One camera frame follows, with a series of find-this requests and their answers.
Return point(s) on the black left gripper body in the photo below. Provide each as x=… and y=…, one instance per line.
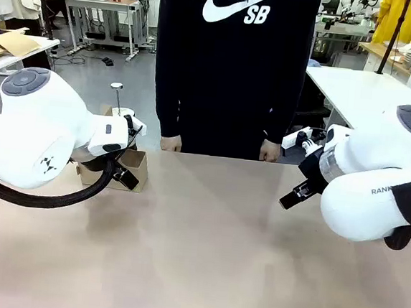
x=90, y=166

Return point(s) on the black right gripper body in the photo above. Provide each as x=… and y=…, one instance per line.
x=313, y=170

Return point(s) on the brown cardboard cup carrier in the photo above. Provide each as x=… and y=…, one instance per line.
x=137, y=169

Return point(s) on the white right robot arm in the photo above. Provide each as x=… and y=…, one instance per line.
x=372, y=176

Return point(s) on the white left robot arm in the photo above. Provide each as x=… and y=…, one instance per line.
x=39, y=125

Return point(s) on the person's left forearm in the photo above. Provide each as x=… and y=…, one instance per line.
x=281, y=110

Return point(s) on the person's right forearm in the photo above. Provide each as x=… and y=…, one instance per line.
x=170, y=104

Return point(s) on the person's left hand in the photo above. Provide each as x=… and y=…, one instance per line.
x=269, y=151

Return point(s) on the person's right hand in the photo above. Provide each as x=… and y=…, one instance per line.
x=171, y=144

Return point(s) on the white power strip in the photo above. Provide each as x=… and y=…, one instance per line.
x=293, y=138

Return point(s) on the metal rod with disc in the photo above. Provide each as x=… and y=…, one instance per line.
x=117, y=99

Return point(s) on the large white side table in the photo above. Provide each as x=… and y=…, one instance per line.
x=362, y=92

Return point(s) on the person in black hoodie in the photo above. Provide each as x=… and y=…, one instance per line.
x=230, y=73

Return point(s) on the wooden workbench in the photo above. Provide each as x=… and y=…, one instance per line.
x=387, y=56

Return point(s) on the brown paper envelope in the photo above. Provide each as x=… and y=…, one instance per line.
x=13, y=44

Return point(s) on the black tripod pole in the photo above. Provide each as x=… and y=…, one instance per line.
x=392, y=37

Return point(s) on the grey workbench with legs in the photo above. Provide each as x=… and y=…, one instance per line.
x=99, y=8

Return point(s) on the black stand pole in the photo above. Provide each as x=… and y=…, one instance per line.
x=44, y=3

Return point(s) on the person in yellow coat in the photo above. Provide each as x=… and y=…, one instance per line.
x=401, y=19

